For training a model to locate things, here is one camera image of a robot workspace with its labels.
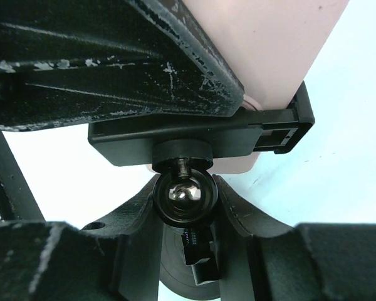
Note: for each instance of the black round-base phone stand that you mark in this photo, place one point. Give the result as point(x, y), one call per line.
point(211, 238)

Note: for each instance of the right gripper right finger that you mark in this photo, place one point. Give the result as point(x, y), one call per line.
point(300, 263)

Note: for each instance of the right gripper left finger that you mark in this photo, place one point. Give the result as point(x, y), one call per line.
point(116, 257)

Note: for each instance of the pink case phone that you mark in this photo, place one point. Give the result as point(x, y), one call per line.
point(269, 45)

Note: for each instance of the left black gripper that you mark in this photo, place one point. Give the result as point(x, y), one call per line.
point(16, 199)

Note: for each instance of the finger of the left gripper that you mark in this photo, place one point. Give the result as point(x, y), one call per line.
point(66, 63)

